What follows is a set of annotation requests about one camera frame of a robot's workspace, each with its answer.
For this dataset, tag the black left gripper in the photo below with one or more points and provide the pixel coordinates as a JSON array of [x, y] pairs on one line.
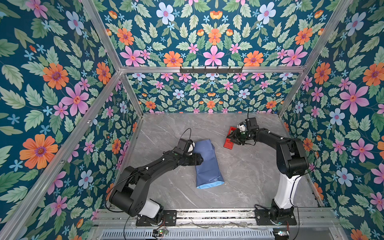
[[196, 160]]

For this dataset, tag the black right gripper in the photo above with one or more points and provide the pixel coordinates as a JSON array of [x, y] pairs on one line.
[[235, 136]]

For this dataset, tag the light blue wrapping paper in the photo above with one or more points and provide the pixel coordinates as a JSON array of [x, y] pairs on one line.
[[208, 172]]

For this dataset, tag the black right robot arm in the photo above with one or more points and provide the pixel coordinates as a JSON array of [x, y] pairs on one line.
[[291, 161]]

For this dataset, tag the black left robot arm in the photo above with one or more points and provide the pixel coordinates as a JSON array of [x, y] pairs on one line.
[[130, 193]]

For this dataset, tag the red tape dispenser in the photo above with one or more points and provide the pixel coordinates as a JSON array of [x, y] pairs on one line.
[[228, 143]]

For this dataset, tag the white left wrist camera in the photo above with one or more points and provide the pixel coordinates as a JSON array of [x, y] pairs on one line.
[[191, 147]]

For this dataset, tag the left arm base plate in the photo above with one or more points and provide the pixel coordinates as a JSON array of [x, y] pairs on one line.
[[156, 218]]

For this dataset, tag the black hook rail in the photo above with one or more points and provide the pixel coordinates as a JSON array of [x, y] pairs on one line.
[[210, 70]]

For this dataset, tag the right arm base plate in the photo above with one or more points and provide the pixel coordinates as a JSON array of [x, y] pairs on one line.
[[275, 217]]

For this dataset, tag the white cable duct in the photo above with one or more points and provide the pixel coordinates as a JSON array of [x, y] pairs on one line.
[[187, 234]]

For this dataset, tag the aluminium mounting rail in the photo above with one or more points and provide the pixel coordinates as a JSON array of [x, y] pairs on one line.
[[250, 217]]

